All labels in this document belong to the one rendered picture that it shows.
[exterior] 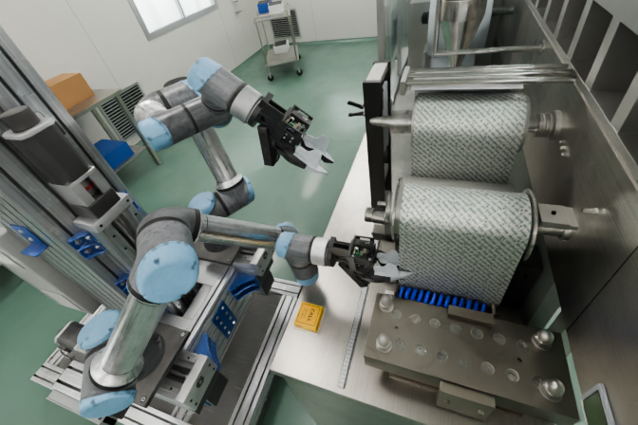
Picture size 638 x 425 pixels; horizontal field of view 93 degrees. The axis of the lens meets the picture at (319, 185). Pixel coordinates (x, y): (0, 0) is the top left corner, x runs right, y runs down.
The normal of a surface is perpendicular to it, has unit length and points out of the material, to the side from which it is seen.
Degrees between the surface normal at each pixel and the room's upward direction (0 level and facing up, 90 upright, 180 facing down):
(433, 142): 92
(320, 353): 0
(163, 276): 85
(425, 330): 0
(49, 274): 90
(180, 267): 85
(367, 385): 0
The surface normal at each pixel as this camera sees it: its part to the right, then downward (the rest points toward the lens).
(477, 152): -0.32, 0.68
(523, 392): -0.16, -0.75
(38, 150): 0.45, 0.52
